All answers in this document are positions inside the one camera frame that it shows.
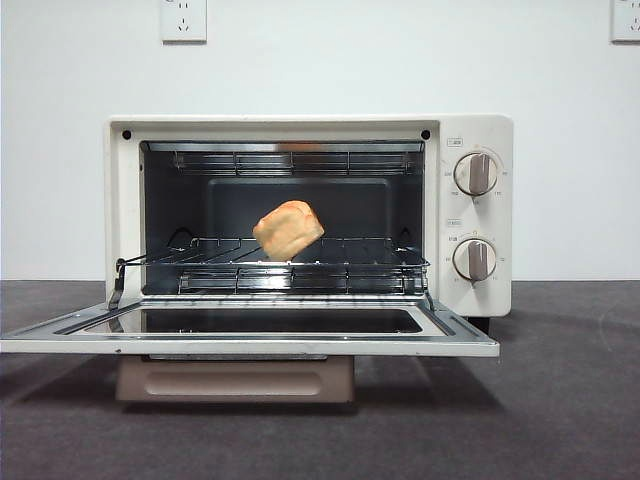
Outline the golden bread roll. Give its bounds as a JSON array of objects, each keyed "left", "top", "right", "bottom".
[{"left": 252, "top": 199, "right": 325, "bottom": 262}]

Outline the glass oven door with handle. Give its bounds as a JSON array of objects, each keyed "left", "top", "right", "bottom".
[{"left": 0, "top": 294, "right": 501, "bottom": 404}]

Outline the cream oven knob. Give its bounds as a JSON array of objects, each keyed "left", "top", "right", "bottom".
[
  {"left": 452, "top": 237, "right": 498, "bottom": 281},
  {"left": 453, "top": 152, "right": 500, "bottom": 197}
]

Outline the cream Toshiba toaster oven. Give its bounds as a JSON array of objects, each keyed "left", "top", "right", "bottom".
[{"left": 103, "top": 112, "right": 515, "bottom": 332}]

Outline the metal wire oven rack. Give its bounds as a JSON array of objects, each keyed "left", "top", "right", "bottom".
[{"left": 117, "top": 237, "right": 433, "bottom": 296}]

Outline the white wall socket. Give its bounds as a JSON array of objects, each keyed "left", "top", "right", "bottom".
[
  {"left": 160, "top": 0, "right": 208, "bottom": 43},
  {"left": 609, "top": 0, "right": 640, "bottom": 44}
]

